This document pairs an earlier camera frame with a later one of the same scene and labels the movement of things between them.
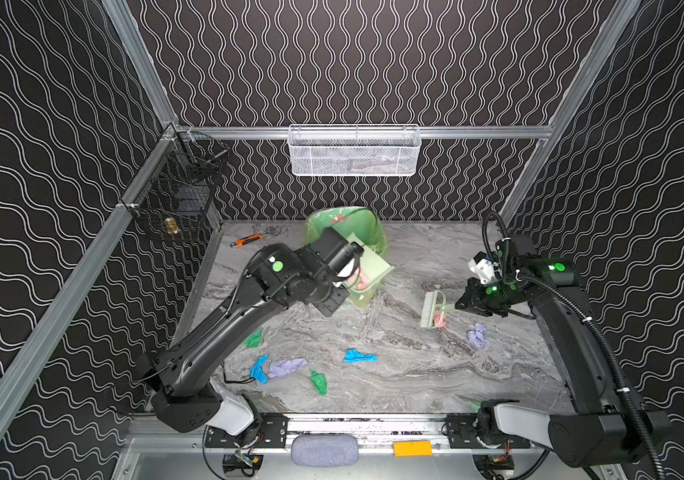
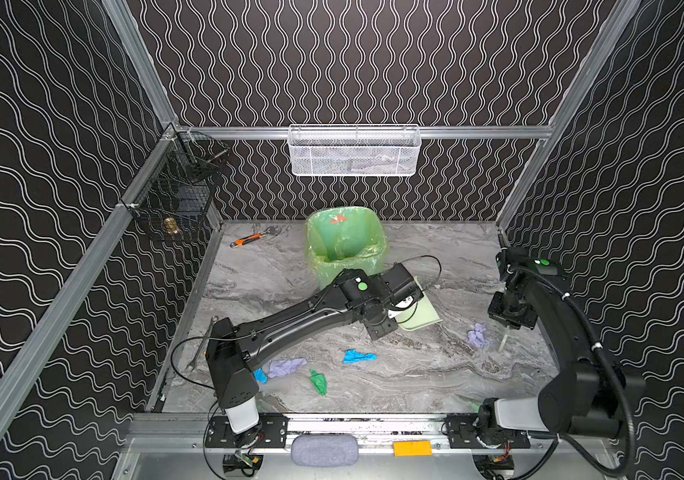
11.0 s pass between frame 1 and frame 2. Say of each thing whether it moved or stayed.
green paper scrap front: stayed
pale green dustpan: moved
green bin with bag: stayed
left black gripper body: moved
